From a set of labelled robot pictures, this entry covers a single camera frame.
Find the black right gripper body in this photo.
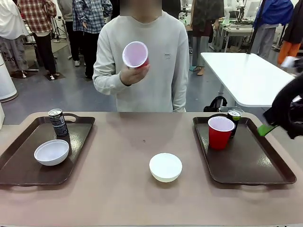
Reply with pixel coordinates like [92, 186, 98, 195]
[263, 94, 303, 140]

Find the black can with green print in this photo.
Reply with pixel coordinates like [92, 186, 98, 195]
[227, 109, 242, 140]

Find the red plastic cup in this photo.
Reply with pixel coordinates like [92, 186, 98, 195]
[122, 41, 151, 70]
[207, 116, 236, 151]

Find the black Pepsi can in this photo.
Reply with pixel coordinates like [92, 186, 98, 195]
[48, 108, 70, 138]

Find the white bowl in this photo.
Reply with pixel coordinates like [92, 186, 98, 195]
[33, 139, 70, 166]
[149, 153, 183, 183]

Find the person's left forearm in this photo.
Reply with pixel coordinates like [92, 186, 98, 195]
[171, 75, 189, 113]

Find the person's right forearm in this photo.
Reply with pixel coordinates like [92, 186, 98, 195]
[92, 67, 126, 96]

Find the person's right hand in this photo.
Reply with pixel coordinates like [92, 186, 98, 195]
[119, 63, 151, 87]

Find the brown plastic tray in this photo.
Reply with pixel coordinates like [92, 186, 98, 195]
[0, 113, 96, 188]
[192, 114, 297, 188]

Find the black backpack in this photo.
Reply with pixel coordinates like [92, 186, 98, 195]
[203, 96, 228, 113]

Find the large white table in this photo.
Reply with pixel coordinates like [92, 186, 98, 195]
[200, 52, 297, 108]

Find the bystander in orange trousers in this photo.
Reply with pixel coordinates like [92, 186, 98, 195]
[276, 0, 303, 66]

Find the bystander in blue jacket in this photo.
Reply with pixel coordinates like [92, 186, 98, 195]
[250, 0, 294, 60]

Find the background white workbench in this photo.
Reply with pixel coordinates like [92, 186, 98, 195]
[218, 18, 256, 53]

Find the person in beige sweatshirt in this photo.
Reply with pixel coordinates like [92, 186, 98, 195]
[92, 9, 190, 113]

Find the bystander in dark clothes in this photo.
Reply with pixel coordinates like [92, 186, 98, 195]
[190, 0, 225, 77]

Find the bystander in blue plaid shirt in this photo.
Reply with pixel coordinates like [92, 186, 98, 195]
[71, 0, 113, 78]

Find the bystander with white shoes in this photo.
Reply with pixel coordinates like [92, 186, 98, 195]
[57, 0, 81, 67]

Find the bystander in red plaid shirt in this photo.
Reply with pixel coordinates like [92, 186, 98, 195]
[17, 0, 58, 77]

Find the white rounded cabinet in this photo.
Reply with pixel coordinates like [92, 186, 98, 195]
[0, 50, 18, 103]

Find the bystander in white top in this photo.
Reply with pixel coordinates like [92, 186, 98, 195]
[0, 0, 29, 74]

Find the black right arm cable sleeve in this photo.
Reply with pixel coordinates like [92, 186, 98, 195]
[272, 72, 303, 105]

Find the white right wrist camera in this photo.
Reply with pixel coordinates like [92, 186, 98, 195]
[282, 56, 297, 70]

